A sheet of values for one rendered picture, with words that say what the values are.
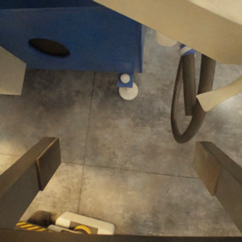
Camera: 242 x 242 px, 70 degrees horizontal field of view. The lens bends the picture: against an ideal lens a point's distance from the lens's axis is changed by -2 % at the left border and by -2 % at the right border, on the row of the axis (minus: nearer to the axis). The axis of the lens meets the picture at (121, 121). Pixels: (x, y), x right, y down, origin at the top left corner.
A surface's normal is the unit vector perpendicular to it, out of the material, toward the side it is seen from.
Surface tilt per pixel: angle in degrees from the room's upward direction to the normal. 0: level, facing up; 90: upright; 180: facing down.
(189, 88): 16
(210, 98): 63
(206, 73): 44
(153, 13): 90
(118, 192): 0
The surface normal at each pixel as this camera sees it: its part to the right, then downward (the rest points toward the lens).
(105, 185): -0.12, -0.13
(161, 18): -0.53, 0.85
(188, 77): -0.37, -0.07
